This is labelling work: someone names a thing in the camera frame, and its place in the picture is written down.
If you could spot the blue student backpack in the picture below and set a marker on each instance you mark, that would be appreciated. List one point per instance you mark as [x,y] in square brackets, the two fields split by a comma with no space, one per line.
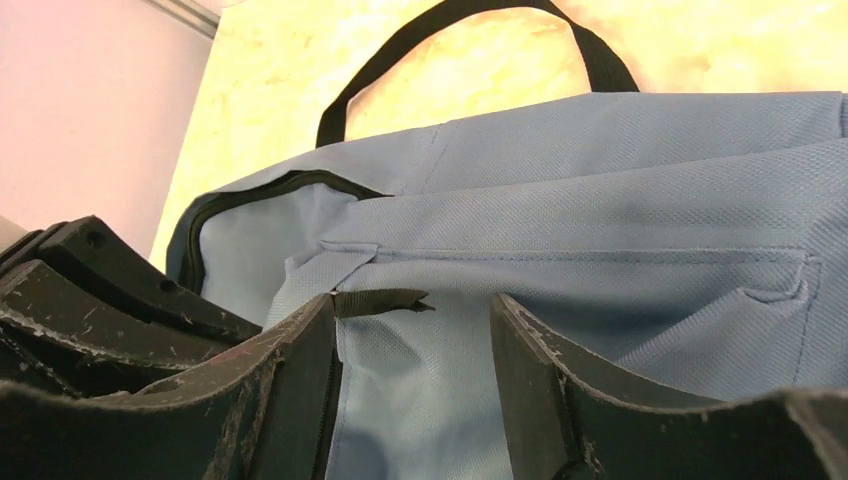
[697,240]

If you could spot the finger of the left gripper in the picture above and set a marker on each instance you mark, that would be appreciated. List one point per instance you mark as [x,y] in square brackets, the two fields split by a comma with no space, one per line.
[91,256]
[59,338]

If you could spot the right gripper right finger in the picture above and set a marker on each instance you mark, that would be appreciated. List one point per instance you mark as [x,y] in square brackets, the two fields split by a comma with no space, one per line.
[571,414]

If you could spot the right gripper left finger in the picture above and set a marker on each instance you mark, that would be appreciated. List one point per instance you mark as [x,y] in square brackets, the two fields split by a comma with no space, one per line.
[262,410]

